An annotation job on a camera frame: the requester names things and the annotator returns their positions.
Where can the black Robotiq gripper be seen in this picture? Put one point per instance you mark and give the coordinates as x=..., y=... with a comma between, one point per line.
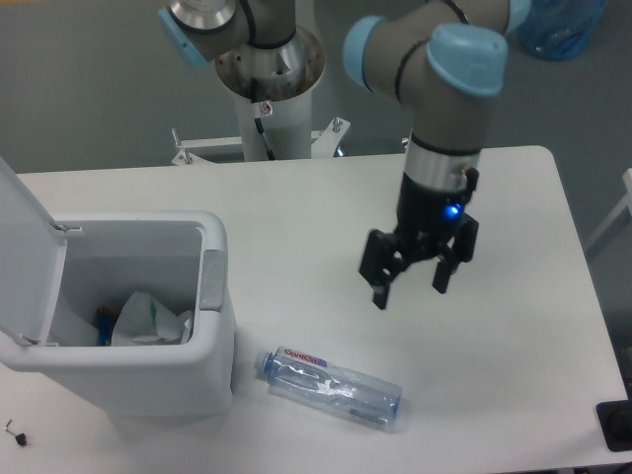
x=426, y=220

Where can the clear plastic water bottle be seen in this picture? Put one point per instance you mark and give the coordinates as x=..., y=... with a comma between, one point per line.
x=317, y=383

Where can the white plastic bag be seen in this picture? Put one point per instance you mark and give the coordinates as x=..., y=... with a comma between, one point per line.
x=144, y=321

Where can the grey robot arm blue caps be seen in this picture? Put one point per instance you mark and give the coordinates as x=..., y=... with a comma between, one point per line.
x=444, y=61

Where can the white trash can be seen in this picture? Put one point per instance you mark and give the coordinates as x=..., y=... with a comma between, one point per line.
x=180, y=258

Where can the white trash can lid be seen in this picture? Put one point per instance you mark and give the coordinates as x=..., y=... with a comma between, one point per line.
x=32, y=260

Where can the white furniture leg right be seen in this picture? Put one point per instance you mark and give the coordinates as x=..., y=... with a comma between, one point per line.
x=612, y=224

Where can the black device at table edge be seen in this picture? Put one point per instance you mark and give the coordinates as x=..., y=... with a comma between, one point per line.
x=615, y=421

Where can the blue plastic bag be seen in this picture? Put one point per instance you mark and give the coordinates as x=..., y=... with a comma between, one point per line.
x=559, y=30

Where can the blue yellow snack wrapper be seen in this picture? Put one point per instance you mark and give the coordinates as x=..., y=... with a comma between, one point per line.
x=106, y=321

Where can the small black screw part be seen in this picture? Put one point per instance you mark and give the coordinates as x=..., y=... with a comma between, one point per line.
x=21, y=440

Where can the small metal hex key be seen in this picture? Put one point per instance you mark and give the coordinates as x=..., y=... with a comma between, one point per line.
x=7, y=428

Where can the white pedestal base frame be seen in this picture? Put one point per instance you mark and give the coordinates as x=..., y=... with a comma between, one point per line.
x=323, y=143

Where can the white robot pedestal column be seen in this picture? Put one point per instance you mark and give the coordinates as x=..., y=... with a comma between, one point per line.
x=288, y=121

